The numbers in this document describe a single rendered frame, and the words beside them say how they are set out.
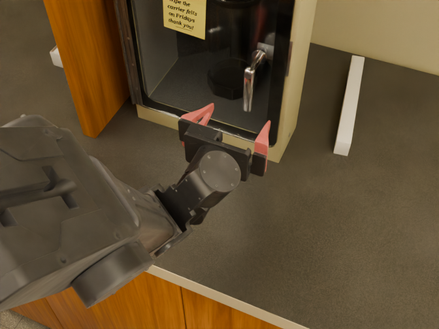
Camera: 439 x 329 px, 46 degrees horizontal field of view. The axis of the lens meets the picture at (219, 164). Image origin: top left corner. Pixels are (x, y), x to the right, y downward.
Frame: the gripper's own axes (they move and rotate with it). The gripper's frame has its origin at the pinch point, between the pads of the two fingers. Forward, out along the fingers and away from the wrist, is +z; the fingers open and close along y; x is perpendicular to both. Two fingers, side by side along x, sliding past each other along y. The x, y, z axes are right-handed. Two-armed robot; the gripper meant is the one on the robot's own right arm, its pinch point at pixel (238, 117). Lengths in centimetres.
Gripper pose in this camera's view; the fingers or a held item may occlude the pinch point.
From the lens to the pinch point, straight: 82.0
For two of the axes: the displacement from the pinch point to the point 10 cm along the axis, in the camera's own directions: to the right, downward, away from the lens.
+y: -9.1, -3.1, 2.6
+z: 4.0, -7.1, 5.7
